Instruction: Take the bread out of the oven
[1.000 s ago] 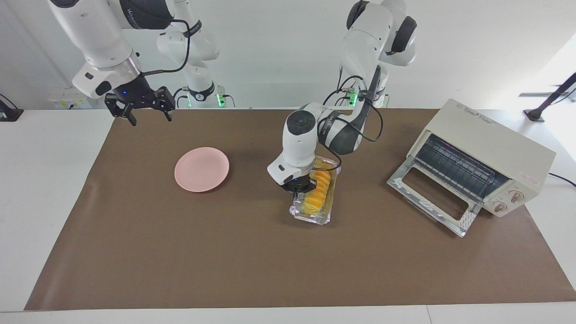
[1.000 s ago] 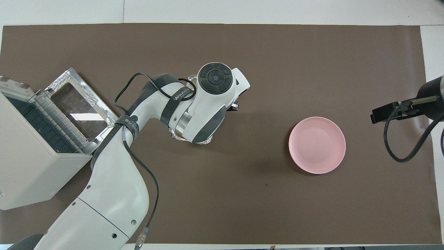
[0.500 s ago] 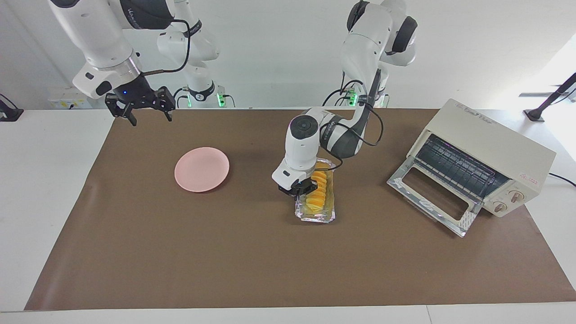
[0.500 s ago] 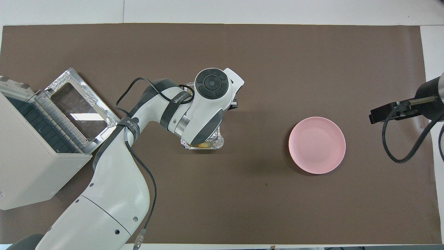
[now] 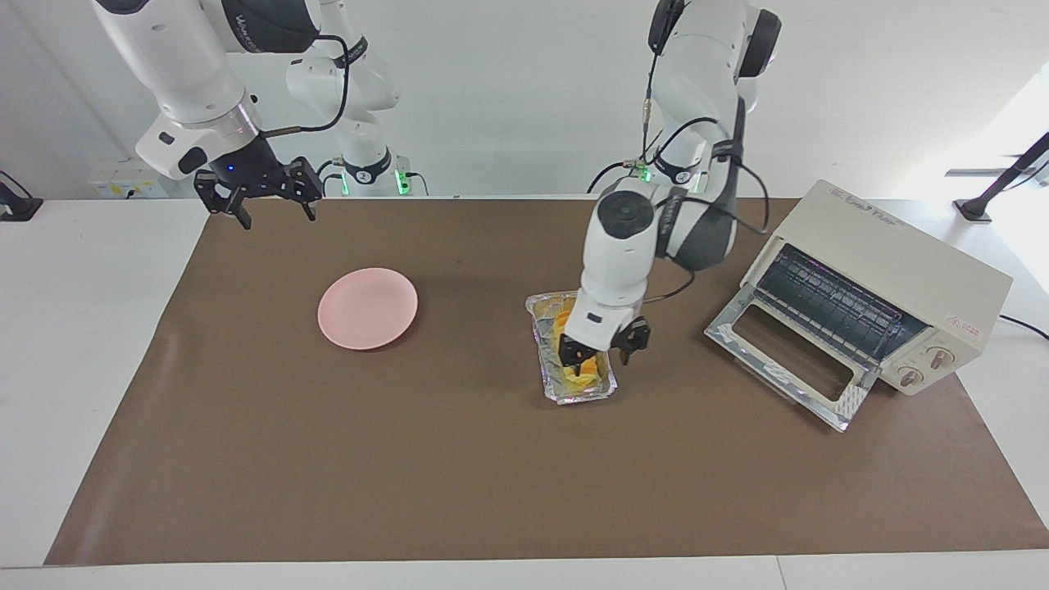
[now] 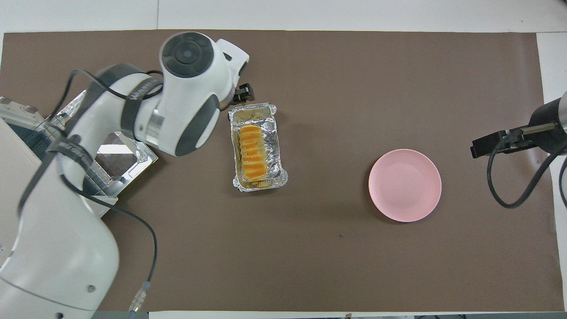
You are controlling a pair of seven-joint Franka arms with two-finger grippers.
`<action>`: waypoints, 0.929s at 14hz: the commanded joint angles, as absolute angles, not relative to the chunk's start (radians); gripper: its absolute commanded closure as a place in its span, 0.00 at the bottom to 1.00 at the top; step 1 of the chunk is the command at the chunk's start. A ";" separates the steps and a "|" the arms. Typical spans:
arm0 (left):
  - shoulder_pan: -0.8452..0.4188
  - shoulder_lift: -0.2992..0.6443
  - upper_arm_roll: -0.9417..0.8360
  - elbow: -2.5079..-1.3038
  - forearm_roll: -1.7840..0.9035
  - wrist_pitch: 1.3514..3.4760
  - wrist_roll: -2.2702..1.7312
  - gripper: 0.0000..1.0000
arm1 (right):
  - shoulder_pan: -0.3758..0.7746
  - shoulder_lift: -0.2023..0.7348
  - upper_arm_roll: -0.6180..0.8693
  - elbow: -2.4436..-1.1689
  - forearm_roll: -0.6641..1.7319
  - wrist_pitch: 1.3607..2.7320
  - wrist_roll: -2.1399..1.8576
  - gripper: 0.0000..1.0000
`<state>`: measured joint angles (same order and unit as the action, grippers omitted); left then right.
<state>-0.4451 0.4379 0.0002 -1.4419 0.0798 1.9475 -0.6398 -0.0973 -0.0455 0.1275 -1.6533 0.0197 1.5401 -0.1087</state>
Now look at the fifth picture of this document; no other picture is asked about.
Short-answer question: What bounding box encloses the small black stand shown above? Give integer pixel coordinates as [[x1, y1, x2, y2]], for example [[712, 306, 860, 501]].
[[0, 170, 43, 222]]

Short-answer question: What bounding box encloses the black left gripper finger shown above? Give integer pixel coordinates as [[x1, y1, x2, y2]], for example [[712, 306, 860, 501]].
[[560, 336, 593, 379], [616, 318, 651, 366]]

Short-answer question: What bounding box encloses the brown table mat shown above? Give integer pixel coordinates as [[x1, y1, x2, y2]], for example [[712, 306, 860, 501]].
[[43, 197, 1049, 566]]

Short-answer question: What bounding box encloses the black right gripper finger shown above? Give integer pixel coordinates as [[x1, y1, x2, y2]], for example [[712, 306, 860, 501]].
[[283, 156, 322, 222], [193, 169, 253, 230]]

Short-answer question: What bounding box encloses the black oven power cable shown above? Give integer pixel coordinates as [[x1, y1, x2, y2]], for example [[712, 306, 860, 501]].
[[998, 315, 1049, 342]]

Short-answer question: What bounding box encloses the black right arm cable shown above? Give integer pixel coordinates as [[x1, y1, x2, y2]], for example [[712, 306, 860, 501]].
[[261, 31, 352, 137]]

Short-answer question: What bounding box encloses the pink round plate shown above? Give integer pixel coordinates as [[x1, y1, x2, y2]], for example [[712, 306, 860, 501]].
[[317, 267, 419, 352]]

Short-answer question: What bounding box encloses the black tripod stand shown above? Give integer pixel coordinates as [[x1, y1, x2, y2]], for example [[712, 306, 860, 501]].
[[953, 131, 1049, 224]]

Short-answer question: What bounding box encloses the black left base cable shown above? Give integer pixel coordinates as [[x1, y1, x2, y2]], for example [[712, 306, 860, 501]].
[[586, 160, 648, 195]]

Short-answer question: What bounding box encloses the glass toaster oven door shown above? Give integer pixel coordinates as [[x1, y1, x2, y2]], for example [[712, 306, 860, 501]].
[[705, 288, 882, 433]]

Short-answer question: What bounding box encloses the aluminium foil tray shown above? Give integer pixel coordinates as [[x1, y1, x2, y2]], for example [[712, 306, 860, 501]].
[[525, 291, 618, 406]]

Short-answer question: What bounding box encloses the metal oven rack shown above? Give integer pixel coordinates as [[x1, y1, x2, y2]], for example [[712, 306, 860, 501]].
[[754, 243, 931, 363]]

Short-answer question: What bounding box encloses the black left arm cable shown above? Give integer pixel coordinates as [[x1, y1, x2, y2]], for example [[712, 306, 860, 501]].
[[642, 8, 771, 306]]

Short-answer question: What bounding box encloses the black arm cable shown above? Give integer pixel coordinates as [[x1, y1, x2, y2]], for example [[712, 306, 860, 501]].
[[261, 31, 352, 137], [642, 8, 771, 306]]

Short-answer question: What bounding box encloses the cream toaster oven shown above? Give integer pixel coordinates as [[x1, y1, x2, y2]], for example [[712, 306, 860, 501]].
[[740, 179, 1014, 397]]

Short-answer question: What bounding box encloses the golden bread loaf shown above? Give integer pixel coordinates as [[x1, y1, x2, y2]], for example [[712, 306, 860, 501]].
[[547, 307, 606, 394]]

